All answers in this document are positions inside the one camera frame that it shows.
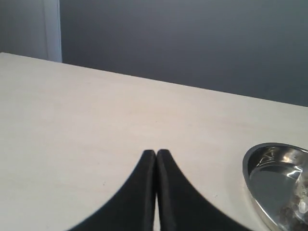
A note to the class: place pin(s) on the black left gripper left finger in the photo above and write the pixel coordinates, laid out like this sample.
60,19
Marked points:
132,208

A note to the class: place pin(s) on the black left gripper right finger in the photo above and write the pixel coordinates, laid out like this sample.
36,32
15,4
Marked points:
181,206

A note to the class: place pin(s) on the round stainless steel plate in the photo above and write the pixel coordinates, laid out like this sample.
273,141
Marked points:
276,176

